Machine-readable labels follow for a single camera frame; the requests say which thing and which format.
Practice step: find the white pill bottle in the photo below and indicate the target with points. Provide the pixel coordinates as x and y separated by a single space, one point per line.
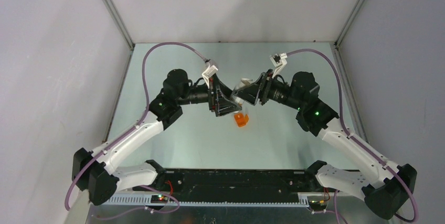
240 94

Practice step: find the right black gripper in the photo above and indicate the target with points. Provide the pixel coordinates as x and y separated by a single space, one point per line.
250 93

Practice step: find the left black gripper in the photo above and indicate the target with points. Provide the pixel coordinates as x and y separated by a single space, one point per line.
222 105

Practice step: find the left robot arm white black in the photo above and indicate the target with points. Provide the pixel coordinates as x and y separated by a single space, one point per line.
98 171

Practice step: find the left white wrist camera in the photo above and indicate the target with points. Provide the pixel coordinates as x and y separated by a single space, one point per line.
211 69

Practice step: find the orange pill organizer box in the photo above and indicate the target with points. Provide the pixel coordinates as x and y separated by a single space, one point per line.
241 119

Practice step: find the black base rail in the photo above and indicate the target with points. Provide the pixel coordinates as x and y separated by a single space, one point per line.
236 186

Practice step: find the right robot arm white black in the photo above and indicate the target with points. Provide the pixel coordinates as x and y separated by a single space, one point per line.
383 185

